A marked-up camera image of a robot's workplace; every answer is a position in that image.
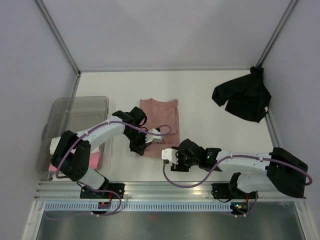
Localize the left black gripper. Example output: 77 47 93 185
124 128 152 156

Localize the dusty pink t-shirt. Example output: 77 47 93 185
139 98 180 159

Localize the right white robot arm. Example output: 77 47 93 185
161 139 312 199

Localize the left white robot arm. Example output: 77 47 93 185
51 107 149 198

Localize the rolled bright pink t-shirt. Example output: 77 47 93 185
48 152 101 172

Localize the clear plastic bin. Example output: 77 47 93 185
35 96 109 175

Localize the black t-shirt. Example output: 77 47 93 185
211 66 272 123

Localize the rolled white t-shirt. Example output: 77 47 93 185
49 137 61 156

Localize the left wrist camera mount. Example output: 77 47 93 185
145 128 163 144

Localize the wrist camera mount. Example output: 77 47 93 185
161 148 178 165
145 128 163 144

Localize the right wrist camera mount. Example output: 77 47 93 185
161 148 178 165

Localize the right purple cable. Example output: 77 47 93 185
162 153 313 218

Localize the purple cable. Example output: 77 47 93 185
162 153 313 218
43 120 173 221

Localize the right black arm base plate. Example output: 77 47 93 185
211 183 256 202

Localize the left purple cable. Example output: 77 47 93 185
43 120 173 221

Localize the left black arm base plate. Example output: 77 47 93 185
80 183 126 200

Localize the aluminium frame rail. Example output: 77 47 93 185
33 181 307 201

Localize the white slotted cable duct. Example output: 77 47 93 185
44 201 248 212

